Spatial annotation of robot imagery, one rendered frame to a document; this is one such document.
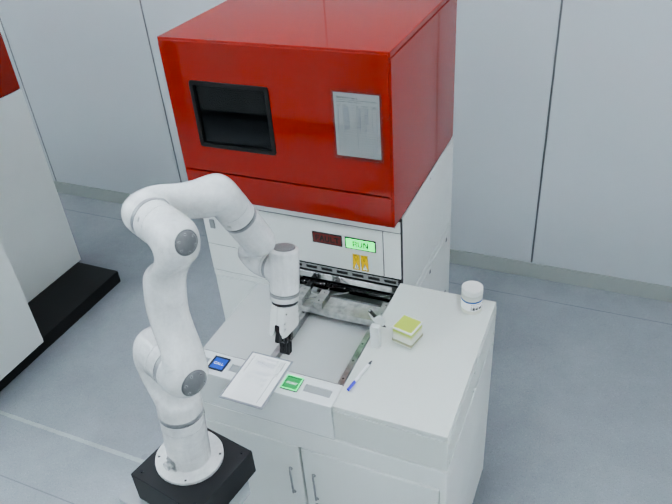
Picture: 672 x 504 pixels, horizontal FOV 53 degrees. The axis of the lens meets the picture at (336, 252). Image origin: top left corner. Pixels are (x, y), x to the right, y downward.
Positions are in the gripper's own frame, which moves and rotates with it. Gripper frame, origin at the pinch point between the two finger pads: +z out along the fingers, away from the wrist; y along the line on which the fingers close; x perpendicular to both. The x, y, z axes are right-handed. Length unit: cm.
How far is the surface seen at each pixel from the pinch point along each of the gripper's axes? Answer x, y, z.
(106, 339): -165, -99, 93
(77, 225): -267, -190, 74
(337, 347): 0.0, -38.8, 21.9
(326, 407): 13.6, 1.0, 16.6
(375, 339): 18.9, -24.8, 6.3
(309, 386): 5.3, -4.7, 15.2
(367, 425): 26.2, 0.3, 19.4
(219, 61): -42, -39, -73
